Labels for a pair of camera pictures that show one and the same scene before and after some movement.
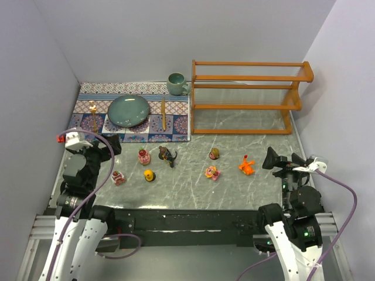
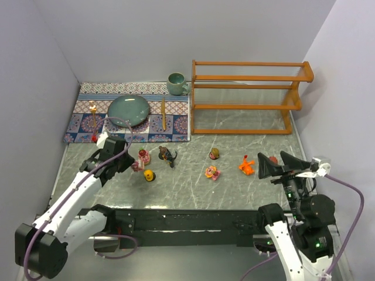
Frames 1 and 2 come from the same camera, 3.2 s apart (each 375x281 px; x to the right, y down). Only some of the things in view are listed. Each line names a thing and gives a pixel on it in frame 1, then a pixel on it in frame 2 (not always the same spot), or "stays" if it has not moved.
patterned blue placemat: x=168 y=120 stays
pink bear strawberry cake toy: x=118 y=178 → x=137 y=165
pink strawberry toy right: x=144 y=157 stays
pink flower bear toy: x=212 y=172 stays
